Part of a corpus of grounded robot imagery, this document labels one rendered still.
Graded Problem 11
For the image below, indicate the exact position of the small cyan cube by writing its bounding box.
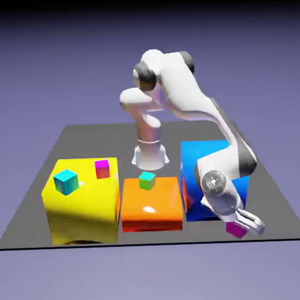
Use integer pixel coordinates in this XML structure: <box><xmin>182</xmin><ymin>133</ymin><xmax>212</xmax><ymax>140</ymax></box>
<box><xmin>52</xmin><ymin>168</ymin><xmax>80</xmax><ymax>197</ymax></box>

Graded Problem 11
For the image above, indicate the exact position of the small purple cube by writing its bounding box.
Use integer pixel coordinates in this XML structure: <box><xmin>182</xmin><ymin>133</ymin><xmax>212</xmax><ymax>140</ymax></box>
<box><xmin>225</xmin><ymin>220</ymin><xmax>248</xmax><ymax>240</ymax></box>

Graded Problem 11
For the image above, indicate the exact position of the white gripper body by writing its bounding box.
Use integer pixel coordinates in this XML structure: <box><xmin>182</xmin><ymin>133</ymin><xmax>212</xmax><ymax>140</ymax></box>
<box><xmin>220</xmin><ymin>207</ymin><xmax>266</xmax><ymax>237</ymax></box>

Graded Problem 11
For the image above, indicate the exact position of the large blue box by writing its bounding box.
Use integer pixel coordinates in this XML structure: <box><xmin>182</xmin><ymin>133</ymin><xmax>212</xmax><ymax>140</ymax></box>
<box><xmin>178</xmin><ymin>138</ymin><xmax>253</xmax><ymax>223</ymax></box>

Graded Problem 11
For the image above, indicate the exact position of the large yellow box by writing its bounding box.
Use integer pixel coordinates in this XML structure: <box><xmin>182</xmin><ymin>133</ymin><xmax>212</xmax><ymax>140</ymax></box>
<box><xmin>40</xmin><ymin>156</ymin><xmax>122</xmax><ymax>248</ymax></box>

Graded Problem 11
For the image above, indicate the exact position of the small green cube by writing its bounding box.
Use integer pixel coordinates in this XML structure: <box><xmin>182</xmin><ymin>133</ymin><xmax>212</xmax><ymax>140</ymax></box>
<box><xmin>138</xmin><ymin>170</ymin><xmax>157</xmax><ymax>192</ymax></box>

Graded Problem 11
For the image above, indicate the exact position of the small magenta cube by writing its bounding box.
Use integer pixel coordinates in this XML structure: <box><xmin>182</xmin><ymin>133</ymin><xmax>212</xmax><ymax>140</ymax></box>
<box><xmin>94</xmin><ymin>159</ymin><xmax>111</xmax><ymax>180</ymax></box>

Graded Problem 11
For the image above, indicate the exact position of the large orange box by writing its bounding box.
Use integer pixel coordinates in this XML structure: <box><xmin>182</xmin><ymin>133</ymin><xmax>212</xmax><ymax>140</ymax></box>
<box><xmin>119</xmin><ymin>176</ymin><xmax>184</xmax><ymax>233</ymax></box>

